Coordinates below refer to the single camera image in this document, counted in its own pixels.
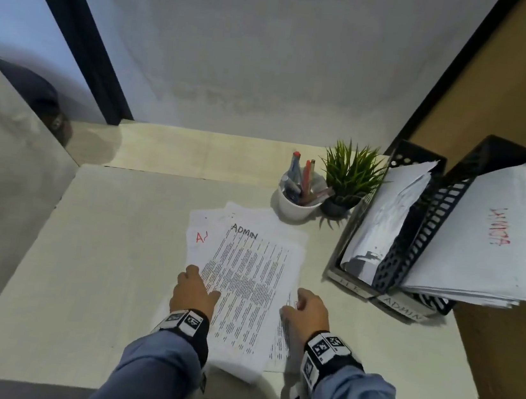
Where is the person's left hand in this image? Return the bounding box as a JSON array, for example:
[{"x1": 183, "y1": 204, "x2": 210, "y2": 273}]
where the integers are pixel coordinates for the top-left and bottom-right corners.
[{"x1": 168, "y1": 262, "x2": 225, "y2": 322}]

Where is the person's right hand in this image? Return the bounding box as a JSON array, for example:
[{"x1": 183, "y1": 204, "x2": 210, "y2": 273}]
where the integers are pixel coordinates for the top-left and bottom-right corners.
[{"x1": 276, "y1": 285, "x2": 335, "y2": 347}]

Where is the pile of printed papers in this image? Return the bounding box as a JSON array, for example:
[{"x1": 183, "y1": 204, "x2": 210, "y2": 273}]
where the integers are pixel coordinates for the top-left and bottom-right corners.
[{"x1": 167, "y1": 196, "x2": 313, "y2": 390}]

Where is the bundle of white papers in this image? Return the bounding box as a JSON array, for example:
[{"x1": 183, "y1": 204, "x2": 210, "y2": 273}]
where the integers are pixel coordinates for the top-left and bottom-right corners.
[
  {"x1": 338, "y1": 150, "x2": 440, "y2": 294},
  {"x1": 397, "y1": 148, "x2": 526, "y2": 312}
]

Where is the black ADMIN file holder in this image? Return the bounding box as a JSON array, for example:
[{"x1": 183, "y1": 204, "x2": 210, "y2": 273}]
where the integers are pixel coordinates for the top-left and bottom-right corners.
[{"x1": 321, "y1": 115, "x2": 526, "y2": 337}]

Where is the person's left forearm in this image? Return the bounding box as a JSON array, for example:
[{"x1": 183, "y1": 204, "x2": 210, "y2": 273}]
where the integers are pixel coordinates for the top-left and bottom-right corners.
[{"x1": 82, "y1": 321, "x2": 207, "y2": 399}]

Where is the black left wrist band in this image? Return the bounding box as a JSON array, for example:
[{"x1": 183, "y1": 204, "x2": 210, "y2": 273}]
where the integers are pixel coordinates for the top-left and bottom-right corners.
[{"x1": 148, "y1": 304, "x2": 214, "y2": 369}]

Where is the white table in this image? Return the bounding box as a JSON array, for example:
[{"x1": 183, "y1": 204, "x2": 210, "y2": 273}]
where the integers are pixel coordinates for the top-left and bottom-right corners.
[{"x1": 0, "y1": 151, "x2": 515, "y2": 399}]

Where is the white pen cup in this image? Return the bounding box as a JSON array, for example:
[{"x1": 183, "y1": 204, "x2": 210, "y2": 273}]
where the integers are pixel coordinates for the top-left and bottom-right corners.
[{"x1": 274, "y1": 170, "x2": 330, "y2": 225}]

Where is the brown pen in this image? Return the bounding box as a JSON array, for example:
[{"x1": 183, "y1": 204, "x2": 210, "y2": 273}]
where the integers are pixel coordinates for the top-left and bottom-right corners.
[{"x1": 303, "y1": 184, "x2": 337, "y2": 209}]

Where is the grey white marker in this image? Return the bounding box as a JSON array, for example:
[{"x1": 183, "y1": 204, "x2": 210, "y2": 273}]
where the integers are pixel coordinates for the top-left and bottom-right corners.
[{"x1": 280, "y1": 175, "x2": 303, "y2": 198}]

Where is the orange pen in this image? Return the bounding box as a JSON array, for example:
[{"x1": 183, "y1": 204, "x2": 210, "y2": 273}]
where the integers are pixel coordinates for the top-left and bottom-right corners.
[{"x1": 300, "y1": 159, "x2": 313, "y2": 196}]

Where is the light wooden ledge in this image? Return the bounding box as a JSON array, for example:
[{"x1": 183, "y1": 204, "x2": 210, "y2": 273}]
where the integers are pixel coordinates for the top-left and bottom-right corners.
[{"x1": 63, "y1": 112, "x2": 390, "y2": 205}]

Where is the green plant in black pot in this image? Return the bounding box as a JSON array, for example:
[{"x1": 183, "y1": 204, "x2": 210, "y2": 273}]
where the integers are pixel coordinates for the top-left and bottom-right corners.
[{"x1": 312, "y1": 136, "x2": 392, "y2": 225}]

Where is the red-capped marker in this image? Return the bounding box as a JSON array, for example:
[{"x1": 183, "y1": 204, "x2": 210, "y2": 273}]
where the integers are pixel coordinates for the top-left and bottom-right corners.
[{"x1": 287, "y1": 150, "x2": 303, "y2": 183}]

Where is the dark round object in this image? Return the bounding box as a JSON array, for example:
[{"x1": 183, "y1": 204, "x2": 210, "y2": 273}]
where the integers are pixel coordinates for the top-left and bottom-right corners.
[{"x1": 0, "y1": 55, "x2": 82, "y2": 148}]

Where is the black edge trim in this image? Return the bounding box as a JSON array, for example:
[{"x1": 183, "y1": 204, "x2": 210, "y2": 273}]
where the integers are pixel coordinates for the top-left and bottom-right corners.
[{"x1": 384, "y1": 0, "x2": 522, "y2": 171}]

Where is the frosted window glass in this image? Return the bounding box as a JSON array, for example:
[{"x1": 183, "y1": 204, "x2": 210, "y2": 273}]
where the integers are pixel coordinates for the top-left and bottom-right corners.
[{"x1": 0, "y1": 0, "x2": 124, "y2": 127}]

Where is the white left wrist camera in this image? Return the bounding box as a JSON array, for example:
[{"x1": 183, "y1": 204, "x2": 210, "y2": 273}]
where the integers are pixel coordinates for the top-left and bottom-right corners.
[{"x1": 176, "y1": 365, "x2": 208, "y2": 399}]

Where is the black window frame post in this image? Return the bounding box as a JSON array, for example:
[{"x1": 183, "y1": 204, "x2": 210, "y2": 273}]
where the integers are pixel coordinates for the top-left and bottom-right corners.
[{"x1": 0, "y1": 0, "x2": 150, "y2": 128}]

